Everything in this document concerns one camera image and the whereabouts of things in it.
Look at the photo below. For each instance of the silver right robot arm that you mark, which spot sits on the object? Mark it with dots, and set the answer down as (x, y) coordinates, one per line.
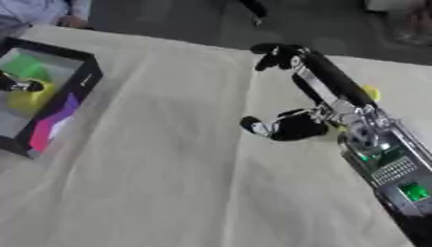
(388, 160)

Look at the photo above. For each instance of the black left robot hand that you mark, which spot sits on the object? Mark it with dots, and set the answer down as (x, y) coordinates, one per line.
(17, 84)

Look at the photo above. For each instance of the person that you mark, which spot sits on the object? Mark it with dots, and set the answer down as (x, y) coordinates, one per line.
(34, 13)

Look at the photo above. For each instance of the person's leg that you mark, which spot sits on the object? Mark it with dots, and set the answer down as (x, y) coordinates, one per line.
(254, 11)

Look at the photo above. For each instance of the green block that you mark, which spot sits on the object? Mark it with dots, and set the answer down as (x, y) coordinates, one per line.
(25, 67)

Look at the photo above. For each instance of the yellow-green round object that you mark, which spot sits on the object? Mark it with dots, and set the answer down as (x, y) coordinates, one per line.
(372, 92)

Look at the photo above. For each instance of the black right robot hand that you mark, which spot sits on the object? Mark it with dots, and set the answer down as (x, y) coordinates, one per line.
(332, 77)

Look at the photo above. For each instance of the person's hand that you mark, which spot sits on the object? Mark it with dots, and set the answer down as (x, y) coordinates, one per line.
(73, 21)

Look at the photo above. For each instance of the black box with white inside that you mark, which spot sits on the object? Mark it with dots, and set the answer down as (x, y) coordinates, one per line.
(50, 96)

